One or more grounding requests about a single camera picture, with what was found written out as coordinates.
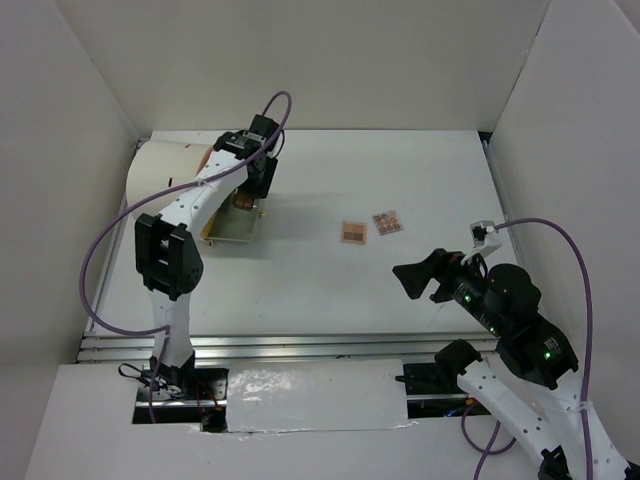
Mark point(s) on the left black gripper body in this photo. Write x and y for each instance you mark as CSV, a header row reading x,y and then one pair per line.
x,y
258,183

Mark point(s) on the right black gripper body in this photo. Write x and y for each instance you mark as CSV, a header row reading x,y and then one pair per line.
x,y
468,282

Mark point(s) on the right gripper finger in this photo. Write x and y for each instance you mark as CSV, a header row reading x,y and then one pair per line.
x,y
415,277
445,292

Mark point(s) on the colourful small eyeshadow palette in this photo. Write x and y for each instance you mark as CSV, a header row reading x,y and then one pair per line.
x,y
387,222

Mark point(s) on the square pink blush palette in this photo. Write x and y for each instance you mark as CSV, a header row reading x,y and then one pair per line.
x,y
353,233

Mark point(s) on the long brown eyeshadow palette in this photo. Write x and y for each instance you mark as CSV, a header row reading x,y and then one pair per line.
x,y
243,200

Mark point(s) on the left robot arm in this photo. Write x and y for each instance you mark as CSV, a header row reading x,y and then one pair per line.
x,y
166,252

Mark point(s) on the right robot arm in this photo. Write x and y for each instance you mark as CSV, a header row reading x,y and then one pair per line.
x,y
563,436

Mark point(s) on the white cylindrical drawer cabinet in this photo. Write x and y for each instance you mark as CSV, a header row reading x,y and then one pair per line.
x,y
159,165

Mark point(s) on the white cover plate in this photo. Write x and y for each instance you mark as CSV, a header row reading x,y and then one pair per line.
x,y
334,395

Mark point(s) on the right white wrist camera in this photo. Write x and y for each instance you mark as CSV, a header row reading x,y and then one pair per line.
x,y
485,240

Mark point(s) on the aluminium rail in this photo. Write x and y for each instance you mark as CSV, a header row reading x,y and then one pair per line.
x,y
210,350

